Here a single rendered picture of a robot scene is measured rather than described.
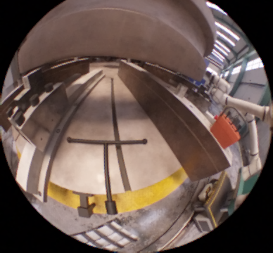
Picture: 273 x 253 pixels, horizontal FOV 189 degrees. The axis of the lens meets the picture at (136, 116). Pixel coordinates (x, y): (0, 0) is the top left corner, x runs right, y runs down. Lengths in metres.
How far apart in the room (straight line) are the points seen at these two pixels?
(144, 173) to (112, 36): 0.80
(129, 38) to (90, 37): 0.18
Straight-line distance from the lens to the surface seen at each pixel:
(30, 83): 0.65
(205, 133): 0.57
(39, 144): 0.59
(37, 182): 0.77
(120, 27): 0.46
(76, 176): 0.63
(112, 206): 0.55
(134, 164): 0.60
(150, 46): 0.48
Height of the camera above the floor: 0.88
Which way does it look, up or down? 42 degrees down
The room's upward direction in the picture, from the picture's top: 18 degrees clockwise
